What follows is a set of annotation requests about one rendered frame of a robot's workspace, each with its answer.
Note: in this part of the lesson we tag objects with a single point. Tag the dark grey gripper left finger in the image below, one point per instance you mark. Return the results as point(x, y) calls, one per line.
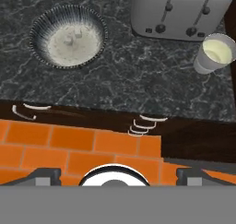
point(49, 176)

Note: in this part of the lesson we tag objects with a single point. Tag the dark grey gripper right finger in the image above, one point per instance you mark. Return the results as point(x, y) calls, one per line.
point(188, 176)

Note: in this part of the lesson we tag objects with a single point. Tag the white ice cube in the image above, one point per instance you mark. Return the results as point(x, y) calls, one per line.
point(68, 42)
point(76, 34)

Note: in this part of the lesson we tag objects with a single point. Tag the blue striped ice bowl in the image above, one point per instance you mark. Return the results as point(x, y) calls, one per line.
point(68, 36)

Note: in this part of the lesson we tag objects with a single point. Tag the dark wooden drawer stack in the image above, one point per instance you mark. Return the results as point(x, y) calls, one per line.
point(196, 138)

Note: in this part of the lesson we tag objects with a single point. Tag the white and black round object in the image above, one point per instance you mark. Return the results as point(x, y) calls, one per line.
point(113, 174)

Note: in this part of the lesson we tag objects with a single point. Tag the dark wooden cabinet door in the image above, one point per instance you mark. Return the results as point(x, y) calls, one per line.
point(76, 115)

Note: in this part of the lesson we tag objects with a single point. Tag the dark wooden tall cabinet panel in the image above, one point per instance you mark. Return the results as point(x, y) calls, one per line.
point(231, 43)

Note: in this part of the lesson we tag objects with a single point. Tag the silver toaster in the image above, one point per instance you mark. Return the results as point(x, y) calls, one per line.
point(181, 12)

